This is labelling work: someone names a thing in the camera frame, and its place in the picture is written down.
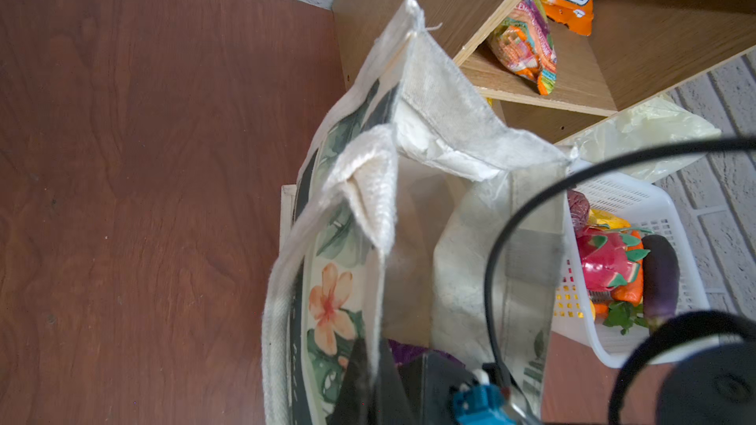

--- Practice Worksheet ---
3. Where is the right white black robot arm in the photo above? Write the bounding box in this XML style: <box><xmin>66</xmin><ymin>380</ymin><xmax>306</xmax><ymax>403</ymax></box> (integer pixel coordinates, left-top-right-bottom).
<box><xmin>608</xmin><ymin>311</ymin><xmax>755</xmax><ymax>424</ymax></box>

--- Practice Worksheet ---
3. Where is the purple eggplant toy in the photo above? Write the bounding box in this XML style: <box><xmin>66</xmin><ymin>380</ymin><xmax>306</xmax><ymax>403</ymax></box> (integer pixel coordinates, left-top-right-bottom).
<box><xmin>642</xmin><ymin>234</ymin><xmax>680</xmax><ymax>333</ymax></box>

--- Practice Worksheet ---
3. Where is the wooden shelf unit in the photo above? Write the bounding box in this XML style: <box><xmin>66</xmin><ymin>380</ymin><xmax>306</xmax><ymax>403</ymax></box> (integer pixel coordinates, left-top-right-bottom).
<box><xmin>333</xmin><ymin>0</ymin><xmax>755</xmax><ymax>142</ymax></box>

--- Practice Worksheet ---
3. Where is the white floral canvas tote bag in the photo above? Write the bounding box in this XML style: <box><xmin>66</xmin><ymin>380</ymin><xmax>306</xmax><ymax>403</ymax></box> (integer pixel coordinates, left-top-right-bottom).
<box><xmin>262</xmin><ymin>0</ymin><xmax>570</xmax><ymax>424</ymax></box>

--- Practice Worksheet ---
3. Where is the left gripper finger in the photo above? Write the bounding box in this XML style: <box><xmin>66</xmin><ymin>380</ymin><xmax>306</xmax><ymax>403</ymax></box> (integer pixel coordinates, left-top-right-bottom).
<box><xmin>327</xmin><ymin>338</ymin><xmax>413</xmax><ymax>425</ymax></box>

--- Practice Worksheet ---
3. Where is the white plastic basket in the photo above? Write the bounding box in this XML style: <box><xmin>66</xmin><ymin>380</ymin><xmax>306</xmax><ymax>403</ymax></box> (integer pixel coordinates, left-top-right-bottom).
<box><xmin>552</xmin><ymin>171</ymin><xmax>711</xmax><ymax>369</ymax></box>

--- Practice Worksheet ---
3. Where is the cream plastic grocery bag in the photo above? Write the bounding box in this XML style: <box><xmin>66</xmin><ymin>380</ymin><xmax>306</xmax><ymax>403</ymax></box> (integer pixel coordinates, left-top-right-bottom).
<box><xmin>559</xmin><ymin>96</ymin><xmax>730</xmax><ymax>184</ymax></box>

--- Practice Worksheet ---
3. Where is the purple snack bag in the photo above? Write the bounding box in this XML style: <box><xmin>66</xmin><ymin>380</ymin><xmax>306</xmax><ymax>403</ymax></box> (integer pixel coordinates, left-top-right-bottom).
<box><xmin>388</xmin><ymin>340</ymin><xmax>462</xmax><ymax>366</ymax></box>

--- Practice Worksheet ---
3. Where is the orange Fox's candy bag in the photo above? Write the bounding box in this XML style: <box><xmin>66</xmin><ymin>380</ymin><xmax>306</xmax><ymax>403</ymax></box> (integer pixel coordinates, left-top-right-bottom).
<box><xmin>541</xmin><ymin>0</ymin><xmax>595</xmax><ymax>37</ymax></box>

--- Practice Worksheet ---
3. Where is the colourful candy snack bag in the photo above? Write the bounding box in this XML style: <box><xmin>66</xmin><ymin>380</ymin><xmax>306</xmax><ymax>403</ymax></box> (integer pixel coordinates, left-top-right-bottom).
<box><xmin>486</xmin><ymin>0</ymin><xmax>557</xmax><ymax>96</ymax></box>

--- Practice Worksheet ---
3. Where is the pink dragon fruit toy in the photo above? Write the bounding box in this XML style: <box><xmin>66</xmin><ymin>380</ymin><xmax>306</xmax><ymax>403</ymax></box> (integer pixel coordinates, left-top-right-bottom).
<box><xmin>576</xmin><ymin>228</ymin><xmax>650</xmax><ymax>292</ymax></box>

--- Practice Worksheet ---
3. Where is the dark red round fruit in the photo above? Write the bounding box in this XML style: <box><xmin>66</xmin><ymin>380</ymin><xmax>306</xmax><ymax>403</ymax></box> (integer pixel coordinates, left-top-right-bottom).
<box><xmin>567</xmin><ymin>189</ymin><xmax>591</xmax><ymax>236</ymax></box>

